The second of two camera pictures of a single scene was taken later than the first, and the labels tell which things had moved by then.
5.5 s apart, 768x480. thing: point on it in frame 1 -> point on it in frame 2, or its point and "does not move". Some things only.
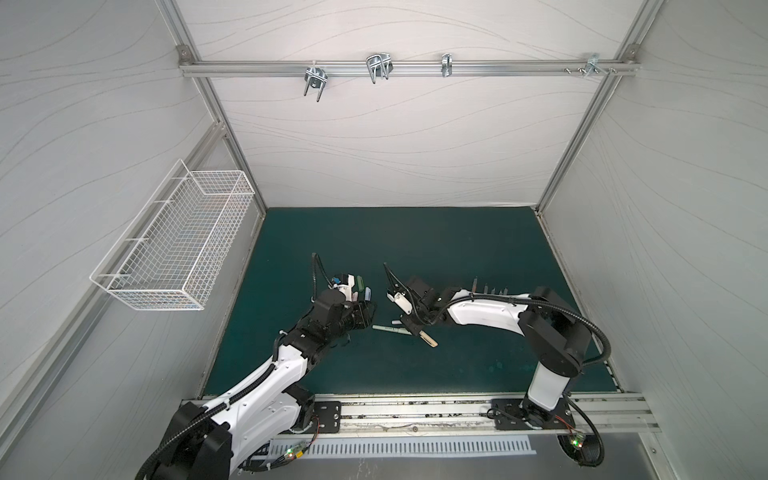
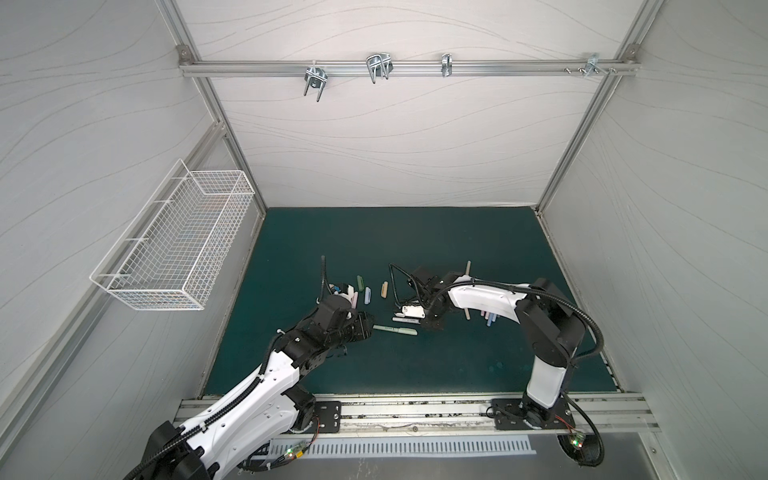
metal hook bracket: (593, 65) does not move
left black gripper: (362, 317) -> (362, 329)
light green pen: (394, 329) does not move
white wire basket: (174, 249) does not move
